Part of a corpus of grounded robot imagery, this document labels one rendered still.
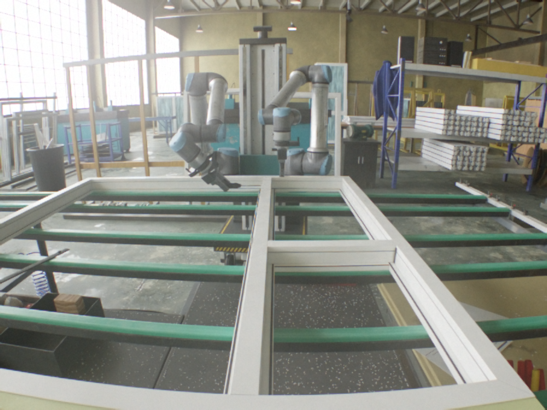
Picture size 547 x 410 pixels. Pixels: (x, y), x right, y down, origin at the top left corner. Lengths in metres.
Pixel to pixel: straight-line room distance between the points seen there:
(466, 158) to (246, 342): 5.17
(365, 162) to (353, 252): 4.32
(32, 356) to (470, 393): 1.09
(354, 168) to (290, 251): 4.33
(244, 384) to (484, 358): 0.40
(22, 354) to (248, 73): 2.11
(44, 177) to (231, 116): 3.08
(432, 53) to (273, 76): 3.63
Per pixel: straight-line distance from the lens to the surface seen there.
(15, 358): 1.23
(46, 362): 1.15
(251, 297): 0.72
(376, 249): 0.99
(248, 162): 2.49
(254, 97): 2.53
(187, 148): 1.51
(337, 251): 0.97
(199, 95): 2.13
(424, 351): 1.09
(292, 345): 0.73
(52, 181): 5.81
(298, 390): 0.99
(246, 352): 0.59
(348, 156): 5.18
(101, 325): 0.83
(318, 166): 2.24
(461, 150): 5.48
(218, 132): 1.60
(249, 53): 2.52
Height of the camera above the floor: 1.33
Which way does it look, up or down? 18 degrees down
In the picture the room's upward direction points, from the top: straight up
